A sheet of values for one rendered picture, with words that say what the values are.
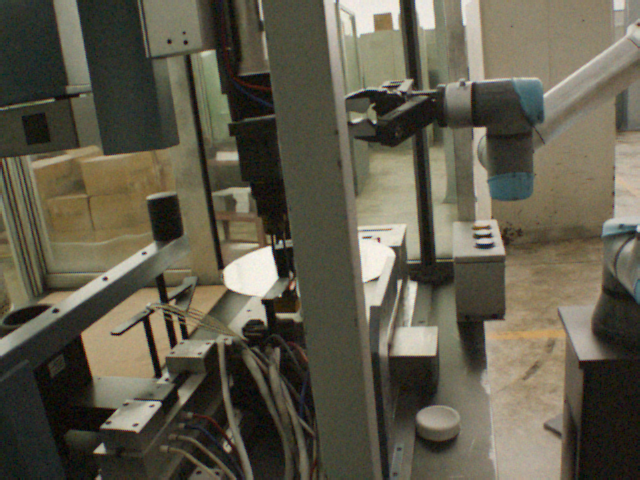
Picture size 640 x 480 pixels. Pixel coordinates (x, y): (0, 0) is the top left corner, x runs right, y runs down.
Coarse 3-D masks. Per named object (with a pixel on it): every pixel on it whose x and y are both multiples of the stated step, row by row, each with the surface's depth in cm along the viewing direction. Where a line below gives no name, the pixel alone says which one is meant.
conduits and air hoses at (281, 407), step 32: (192, 320) 94; (224, 352) 85; (256, 352) 84; (288, 352) 82; (224, 384) 82; (288, 384) 79; (192, 416) 83; (288, 416) 74; (160, 448) 75; (288, 448) 73
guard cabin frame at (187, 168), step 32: (448, 0) 131; (448, 32) 133; (448, 64) 136; (192, 96) 154; (192, 128) 155; (0, 160) 169; (192, 160) 157; (192, 192) 160; (32, 224) 177; (192, 224) 163; (288, 224) 157; (32, 256) 177; (192, 256) 166; (32, 288) 181
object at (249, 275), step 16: (256, 256) 119; (368, 256) 110; (384, 256) 109; (224, 272) 111; (240, 272) 110; (256, 272) 109; (272, 272) 108; (368, 272) 101; (240, 288) 101; (256, 288) 100
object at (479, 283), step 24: (456, 240) 131; (456, 264) 120; (480, 264) 119; (504, 264) 119; (456, 288) 122; (480, 288) 121; (504, 288) 120; (456, 312) 123; (480, 312) 122; (504, 312) 121
